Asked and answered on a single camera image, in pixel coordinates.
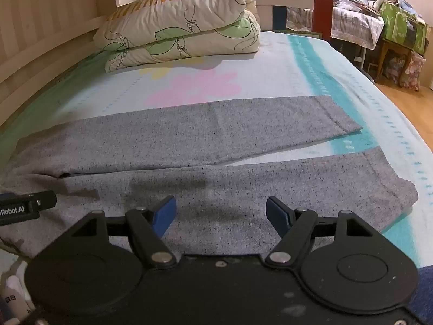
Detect pile of pale clothes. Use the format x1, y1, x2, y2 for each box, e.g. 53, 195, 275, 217
335, 0, 406, 17

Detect floral bag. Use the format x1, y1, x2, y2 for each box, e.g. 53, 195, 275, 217
399, 52, 427, 92

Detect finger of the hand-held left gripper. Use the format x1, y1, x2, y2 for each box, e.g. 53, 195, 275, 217
29, 191, 57, 211

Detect wooden bed rail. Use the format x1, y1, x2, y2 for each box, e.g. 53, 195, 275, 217
0, 0, 117, 129

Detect plaid bedsheet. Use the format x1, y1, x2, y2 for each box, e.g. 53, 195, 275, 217
286, 0, 386, 50

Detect folded floral quilt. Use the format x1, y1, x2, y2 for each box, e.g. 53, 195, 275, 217
93, 0, 261, 73

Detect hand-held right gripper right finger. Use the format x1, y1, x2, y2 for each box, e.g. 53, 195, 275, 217
265, 196, 373, 268

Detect grey pants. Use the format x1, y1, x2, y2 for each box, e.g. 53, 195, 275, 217
0, 95, 419, 259

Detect white printed cloth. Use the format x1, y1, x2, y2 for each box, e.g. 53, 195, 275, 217
0, 261, 34, 325

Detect green bag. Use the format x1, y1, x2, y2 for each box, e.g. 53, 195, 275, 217
379, 3, 428, 55

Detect wooden stool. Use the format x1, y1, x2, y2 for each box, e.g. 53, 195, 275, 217
375, 39, 413, 85

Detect floral printed blanket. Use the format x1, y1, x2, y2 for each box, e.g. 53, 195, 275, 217
0, 29, 433, 278

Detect red wooden bedpost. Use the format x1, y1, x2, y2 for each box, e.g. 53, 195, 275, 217
313, 0, 334, 43

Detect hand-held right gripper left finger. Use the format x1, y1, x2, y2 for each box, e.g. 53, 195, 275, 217
72, 195, 177, 269

